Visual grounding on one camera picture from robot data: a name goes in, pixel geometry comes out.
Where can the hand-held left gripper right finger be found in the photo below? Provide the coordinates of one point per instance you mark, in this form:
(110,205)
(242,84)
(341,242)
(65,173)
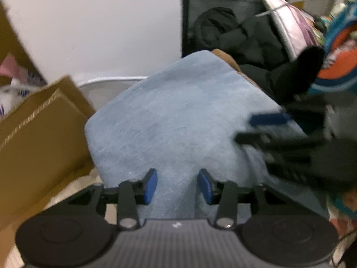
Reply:
(205,187)

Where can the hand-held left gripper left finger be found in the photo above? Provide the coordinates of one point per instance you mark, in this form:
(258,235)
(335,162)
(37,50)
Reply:
(150,185)

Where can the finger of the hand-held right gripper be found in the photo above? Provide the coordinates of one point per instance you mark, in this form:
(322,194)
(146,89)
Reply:
(270,119)
(273,140)

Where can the blue denim pants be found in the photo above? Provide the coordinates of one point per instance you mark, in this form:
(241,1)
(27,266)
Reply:
(173,122)

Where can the black folded garment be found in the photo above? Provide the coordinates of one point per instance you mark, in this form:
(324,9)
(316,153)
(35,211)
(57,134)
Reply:
(301,69)

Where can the cream bear-print blanket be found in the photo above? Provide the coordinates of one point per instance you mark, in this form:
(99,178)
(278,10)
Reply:
(83,178)

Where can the teal patterned blanket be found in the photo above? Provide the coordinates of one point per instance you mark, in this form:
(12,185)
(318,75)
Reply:
(340,47)

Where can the white pink cushion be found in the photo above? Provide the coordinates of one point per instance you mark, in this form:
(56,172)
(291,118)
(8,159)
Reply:
(295,22)

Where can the black jacket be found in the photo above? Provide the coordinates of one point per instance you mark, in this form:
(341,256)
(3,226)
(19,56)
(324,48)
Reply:
(223,30)

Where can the flattened brown cardboard box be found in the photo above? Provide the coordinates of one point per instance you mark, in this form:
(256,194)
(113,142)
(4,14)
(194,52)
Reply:
(36,145)

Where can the grey storage bag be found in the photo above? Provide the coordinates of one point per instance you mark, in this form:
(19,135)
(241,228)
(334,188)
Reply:
(200,0)

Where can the pink package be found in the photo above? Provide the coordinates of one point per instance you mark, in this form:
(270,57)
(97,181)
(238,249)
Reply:
(11,67)

